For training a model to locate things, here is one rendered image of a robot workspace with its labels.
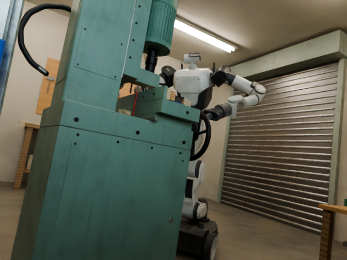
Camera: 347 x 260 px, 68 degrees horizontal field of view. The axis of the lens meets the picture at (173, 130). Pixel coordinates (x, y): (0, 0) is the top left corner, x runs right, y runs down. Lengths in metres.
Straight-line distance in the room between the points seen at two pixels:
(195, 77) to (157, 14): 0.63
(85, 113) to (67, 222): 0.37
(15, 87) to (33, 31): 0.92
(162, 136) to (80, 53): 0.47
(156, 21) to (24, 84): 3.38
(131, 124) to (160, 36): 0.50
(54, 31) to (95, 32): 3.62
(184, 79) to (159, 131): 0.87
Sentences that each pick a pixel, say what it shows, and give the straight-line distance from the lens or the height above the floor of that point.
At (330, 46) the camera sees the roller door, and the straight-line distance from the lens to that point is 4.10.
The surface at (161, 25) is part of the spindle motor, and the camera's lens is 1.36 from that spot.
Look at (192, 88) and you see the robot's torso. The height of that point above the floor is 1.18.
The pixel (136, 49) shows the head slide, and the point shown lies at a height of 1.13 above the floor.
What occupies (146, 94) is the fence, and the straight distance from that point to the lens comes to 1.20.
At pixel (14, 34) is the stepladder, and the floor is 0.81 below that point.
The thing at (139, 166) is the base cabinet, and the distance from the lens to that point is 1.04.
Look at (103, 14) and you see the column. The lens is 1.19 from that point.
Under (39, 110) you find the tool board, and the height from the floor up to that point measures 1.11.
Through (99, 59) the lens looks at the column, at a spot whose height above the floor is 1.01.
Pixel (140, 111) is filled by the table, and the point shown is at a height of 0.85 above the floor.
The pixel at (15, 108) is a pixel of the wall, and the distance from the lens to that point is 4.44.
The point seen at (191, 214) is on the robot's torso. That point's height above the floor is 0.25.
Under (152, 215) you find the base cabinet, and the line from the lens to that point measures 1.11.
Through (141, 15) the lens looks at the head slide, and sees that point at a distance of 1.33.
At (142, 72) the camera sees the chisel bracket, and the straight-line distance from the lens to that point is 1.28.
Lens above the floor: 0.65
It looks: 7 degrees up
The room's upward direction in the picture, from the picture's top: 9 degrees clockwise
